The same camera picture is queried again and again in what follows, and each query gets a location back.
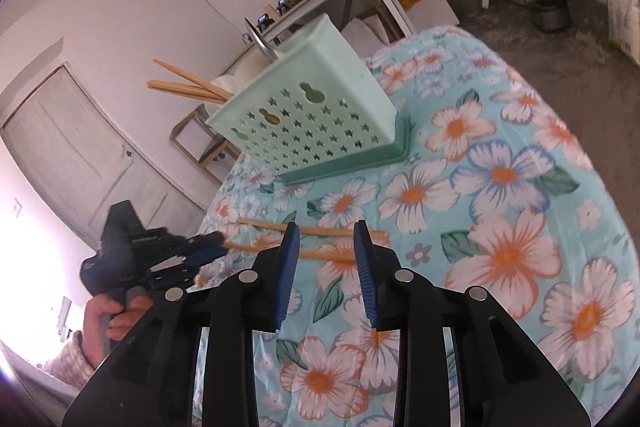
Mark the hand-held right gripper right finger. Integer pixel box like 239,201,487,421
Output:
353,221,592,427

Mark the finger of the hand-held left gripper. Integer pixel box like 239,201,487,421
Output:
166,230,226,259
149,245,227,293

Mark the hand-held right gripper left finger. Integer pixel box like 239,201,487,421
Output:
62,223,301,427

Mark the green perforated utensil holder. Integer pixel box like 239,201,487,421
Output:
205,13,417,186

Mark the metal spoon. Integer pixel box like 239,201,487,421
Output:
243,17,279,64

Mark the person's left forearm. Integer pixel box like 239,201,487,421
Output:
42,331,97,384

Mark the person's left hand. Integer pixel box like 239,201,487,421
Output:
81,294,154,370

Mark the white panel door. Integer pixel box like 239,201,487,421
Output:
0,64,207,249

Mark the wooden chair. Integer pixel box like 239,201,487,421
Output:
169,104,244,186

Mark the white box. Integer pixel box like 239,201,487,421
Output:
342,17,390,48

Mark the white flat carton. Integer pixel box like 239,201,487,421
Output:
407,0,462,28

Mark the grey rice cooker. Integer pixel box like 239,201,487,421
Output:
530,0,575,33

